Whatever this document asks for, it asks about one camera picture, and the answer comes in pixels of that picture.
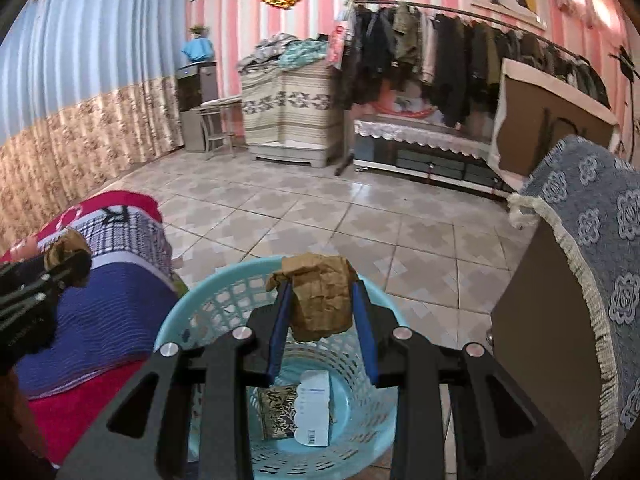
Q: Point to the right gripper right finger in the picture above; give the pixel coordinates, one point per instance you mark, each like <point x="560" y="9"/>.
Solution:
<point x="498" y="431"/>

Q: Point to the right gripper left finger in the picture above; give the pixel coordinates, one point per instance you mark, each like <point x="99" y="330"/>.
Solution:
<point x="181" y="395"/>

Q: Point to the striped blue red tablecloth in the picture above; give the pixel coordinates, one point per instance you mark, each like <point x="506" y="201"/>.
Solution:
<point x="107" y="328"/>

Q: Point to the blue floral covered furniture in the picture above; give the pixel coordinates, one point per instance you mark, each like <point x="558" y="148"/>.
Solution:
<point x="567" y="326"/>

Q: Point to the dark patterned snack packet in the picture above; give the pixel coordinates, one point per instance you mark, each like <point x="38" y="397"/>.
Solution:
<point x="276" y="407"/>

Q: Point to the light blue plastic basket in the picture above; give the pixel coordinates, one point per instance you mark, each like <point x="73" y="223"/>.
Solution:
<point x="362" y="418"/>

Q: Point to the white paper card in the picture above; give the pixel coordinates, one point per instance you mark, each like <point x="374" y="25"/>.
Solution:
<point x="312" y="409"/>

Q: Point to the blue and floral curtain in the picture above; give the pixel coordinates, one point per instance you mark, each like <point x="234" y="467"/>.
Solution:
<point x="88" y="92"/>

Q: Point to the small wooden stool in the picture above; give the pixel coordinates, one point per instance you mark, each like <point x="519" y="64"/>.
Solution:
<point x="218" y="135"/>

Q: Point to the water dispenser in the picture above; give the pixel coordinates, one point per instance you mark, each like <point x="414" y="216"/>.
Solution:
<point x="197" y="83"/>

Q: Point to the low tv stand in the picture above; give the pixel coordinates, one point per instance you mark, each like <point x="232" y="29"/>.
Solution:
<point x="425" y="151"/>

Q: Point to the blue covered water bottle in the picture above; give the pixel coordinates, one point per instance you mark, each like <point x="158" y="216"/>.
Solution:
<point x="199" y="48"/>

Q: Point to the patterned cloth covered cabinet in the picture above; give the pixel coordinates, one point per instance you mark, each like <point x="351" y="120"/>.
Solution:
<point x="292" y="115"/>

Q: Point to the brown framed board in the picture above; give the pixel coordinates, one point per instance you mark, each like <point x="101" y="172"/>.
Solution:
<point x="535" y="110"/>

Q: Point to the pile of clothes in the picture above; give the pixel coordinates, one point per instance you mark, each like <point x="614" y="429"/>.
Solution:
<point x="286" y="51"/>

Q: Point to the clothes rack with garments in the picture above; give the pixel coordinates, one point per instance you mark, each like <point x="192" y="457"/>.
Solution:
<point x="456" y="63"/>

